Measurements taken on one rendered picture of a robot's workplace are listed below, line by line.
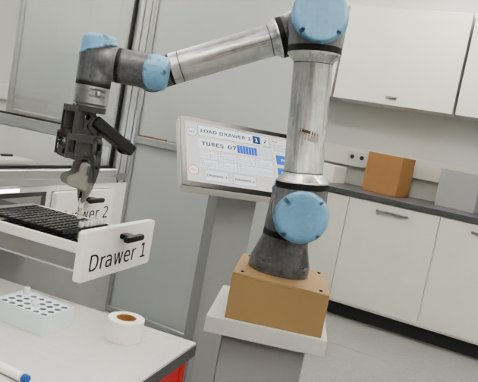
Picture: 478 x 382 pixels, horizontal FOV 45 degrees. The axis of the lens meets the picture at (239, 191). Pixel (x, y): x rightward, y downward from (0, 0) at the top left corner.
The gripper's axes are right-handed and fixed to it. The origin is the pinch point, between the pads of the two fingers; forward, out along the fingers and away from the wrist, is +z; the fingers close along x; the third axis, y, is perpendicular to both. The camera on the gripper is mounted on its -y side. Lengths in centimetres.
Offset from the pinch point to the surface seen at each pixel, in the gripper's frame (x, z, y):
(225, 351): 18.9, 31.0, -32.6
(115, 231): 6.4, 6.2, -5.7
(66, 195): -33.8, 6.1, -8.0
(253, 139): -59, -18, -87
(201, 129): -64, -18, -67
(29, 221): -7.9, 8.2, 9.0
